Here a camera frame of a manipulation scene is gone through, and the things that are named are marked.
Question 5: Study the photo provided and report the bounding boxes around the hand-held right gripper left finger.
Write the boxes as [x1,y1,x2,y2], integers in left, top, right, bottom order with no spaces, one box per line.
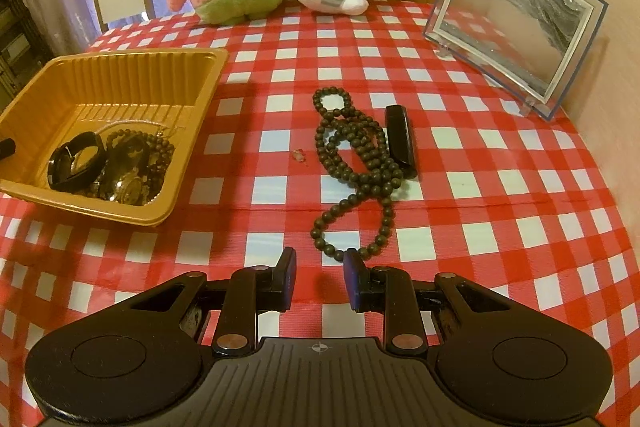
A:
[117,247,298,355]

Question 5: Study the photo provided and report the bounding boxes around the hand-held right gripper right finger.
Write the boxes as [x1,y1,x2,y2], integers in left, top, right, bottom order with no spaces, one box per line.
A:
[342,248,516,353]

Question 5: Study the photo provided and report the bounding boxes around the black wrist watch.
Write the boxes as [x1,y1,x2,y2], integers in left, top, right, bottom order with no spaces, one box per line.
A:
[47,132,108,194]

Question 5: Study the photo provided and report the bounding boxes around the long dark bead necklace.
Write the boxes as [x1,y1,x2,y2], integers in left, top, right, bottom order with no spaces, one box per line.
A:
[310,88,405,260]

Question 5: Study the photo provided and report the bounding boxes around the gold metal pendant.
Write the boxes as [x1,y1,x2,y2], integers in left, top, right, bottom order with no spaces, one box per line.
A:
[97,172,146,206]

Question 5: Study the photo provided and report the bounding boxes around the gold plastic tray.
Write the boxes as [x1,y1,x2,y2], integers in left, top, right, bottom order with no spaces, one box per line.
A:
[0,48,230,228]

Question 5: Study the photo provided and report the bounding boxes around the dark bead bracelet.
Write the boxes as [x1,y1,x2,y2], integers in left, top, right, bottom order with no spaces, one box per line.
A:
[102,127,177,208]

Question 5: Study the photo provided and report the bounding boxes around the black folding rack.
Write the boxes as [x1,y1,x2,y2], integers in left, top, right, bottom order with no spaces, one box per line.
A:
[0,0,51,92]

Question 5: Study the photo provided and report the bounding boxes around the red white checkered tablecloth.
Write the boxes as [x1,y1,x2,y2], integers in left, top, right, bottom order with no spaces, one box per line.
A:
[0,0,640,427]

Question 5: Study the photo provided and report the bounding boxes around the black hair clip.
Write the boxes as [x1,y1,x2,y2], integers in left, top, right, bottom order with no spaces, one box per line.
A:
[384,105,418,180]

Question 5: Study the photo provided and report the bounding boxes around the clear sand picture frame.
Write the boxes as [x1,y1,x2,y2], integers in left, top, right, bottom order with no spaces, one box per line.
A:
[422,0,611,122]

